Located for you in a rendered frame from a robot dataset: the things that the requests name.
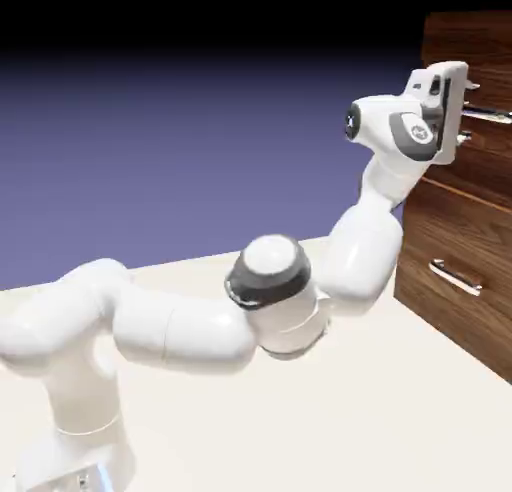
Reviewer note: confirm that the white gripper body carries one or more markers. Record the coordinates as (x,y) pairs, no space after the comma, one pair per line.
(455,112)

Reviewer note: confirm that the dark wood drawer front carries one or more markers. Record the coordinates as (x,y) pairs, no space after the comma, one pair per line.
(456,332)
(492,60)

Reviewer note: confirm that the dark wood cabinet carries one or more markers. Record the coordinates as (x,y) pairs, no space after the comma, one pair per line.
(431,32)

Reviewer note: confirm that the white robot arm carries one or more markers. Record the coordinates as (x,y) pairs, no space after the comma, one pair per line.
(188,332)

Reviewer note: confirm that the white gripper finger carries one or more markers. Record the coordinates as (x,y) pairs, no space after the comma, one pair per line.
(464,137)
(472,86)

